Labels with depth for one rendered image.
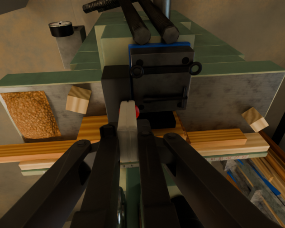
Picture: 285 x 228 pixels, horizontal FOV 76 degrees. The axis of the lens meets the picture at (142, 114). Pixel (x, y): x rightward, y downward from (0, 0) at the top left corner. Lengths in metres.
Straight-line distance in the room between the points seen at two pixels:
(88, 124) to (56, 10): 0.98
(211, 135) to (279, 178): 1.37
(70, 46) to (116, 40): 0.39
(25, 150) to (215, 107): 0.45
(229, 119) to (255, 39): 1.10
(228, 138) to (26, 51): 1.29
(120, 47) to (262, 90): 0.33
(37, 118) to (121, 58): 0.23
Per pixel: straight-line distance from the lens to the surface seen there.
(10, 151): 0.53
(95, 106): 0.41
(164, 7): 0.42
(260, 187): 1.23
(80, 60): 0.50
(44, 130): 0.45
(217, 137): 0.49
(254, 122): 0.48
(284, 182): 1.82
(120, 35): 0.29
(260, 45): 1.59
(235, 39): 1.47
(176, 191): 0.35
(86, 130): 0.39
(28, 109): 0.43
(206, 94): 0.43
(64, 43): 0.67
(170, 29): 0.28
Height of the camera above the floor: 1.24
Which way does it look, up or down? 53 degrees down
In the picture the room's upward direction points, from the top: 173 degrees clockwise
